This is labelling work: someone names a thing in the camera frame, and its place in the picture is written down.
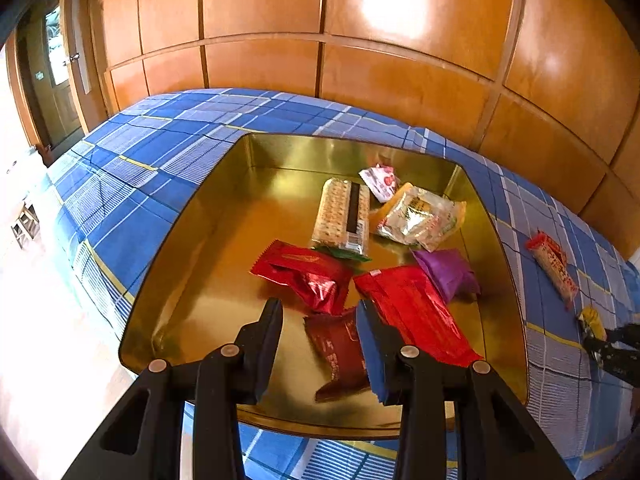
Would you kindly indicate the long squirrel print cereal bar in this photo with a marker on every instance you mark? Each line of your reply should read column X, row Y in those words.
column 550, row 260

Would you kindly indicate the white and orange snack packet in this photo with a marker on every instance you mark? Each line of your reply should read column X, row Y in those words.
column 425, row 217

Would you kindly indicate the blue plaid bed blanket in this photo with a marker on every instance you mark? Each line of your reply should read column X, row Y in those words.
column 150, row 160

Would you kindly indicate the purple snack packet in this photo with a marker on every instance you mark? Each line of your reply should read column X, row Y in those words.
column 447, row 272

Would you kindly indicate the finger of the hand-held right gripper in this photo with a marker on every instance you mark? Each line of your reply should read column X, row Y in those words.
column 620, row 352

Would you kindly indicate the dark box with gold interior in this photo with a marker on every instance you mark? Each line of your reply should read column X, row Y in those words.
column 225, row 260

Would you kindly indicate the shiny red snack packet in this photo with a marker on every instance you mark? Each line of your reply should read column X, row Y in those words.
column 295, row 270

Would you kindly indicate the brown snack packet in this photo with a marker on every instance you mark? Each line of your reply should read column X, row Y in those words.
column 335, row 350

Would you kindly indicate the small white and red packet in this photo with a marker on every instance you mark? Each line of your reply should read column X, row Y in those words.
column 382, row 180

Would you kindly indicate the cracker packet with green ends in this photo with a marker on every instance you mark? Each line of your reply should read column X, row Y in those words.
column 335, row 210

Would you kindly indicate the yellow snack packet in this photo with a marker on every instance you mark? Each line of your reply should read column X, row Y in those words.
column 592, row 317

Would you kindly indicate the red patterned snack packet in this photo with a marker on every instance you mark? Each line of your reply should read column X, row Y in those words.
column 415, row 310

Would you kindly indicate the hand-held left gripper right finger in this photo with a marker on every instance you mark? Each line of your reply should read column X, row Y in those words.
column 372, row 355

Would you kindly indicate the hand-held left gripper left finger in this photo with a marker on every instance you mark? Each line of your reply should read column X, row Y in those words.
column 260, row 360

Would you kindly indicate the wooden door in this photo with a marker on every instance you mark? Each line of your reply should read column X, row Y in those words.
column 55, row 85

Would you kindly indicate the small wooden stool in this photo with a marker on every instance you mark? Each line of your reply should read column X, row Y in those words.
column 25, row 225

